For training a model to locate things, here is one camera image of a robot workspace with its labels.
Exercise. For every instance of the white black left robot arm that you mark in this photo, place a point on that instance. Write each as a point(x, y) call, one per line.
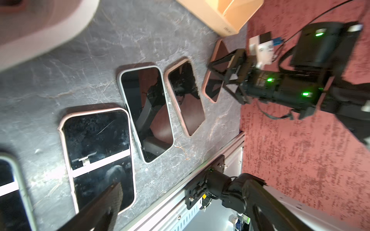
point(229, 191)

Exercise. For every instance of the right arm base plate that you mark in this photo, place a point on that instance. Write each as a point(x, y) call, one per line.
point(195, 189)

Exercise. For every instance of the beige plastic desk organizer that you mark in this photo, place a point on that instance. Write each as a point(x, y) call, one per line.
point(224, 17)

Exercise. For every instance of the white case phone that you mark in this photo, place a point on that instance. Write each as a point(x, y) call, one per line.
point(16, 208)
point(143, 93)

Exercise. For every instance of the black phone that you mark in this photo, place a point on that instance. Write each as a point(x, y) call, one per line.
point(181, 84)

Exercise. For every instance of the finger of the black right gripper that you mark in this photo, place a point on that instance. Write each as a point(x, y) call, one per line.
point(228, 64)
point(232, 89)

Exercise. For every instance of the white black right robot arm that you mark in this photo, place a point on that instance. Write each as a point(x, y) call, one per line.
point(326, 46)

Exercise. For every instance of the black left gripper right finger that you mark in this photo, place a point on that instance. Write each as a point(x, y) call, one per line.
point(262, 207)

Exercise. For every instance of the aluminium front rail frame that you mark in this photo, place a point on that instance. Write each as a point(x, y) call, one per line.
point(175, 210)

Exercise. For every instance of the white plastic storage box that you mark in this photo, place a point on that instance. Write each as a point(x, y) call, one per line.
point(32, 28)

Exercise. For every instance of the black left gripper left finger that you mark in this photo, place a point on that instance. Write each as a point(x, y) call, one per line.
point(100, 214)

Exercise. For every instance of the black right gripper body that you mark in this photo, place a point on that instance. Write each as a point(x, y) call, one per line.
point(299, 92)

